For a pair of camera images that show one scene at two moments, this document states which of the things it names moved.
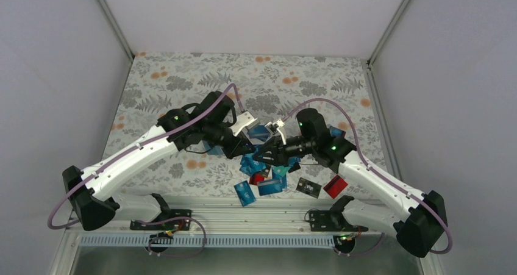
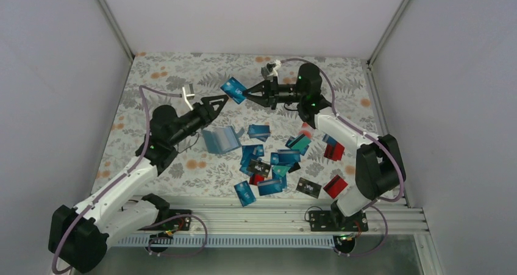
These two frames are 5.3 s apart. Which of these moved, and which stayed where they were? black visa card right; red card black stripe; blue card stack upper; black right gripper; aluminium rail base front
Moved: black right gripper
Stayed: red card black stripe; aluminium rail base front; black visa card right; blue card stack upper
